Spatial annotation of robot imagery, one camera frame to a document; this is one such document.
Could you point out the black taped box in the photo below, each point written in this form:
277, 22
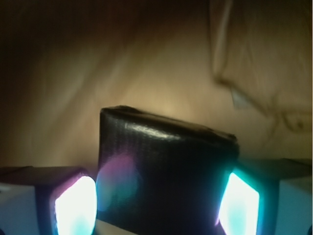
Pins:
161, 176

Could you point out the brown paper bag bin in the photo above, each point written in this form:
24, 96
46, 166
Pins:
61, 61

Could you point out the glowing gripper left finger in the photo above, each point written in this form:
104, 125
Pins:
47, 201

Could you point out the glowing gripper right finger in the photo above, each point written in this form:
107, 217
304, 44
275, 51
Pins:
268, 197

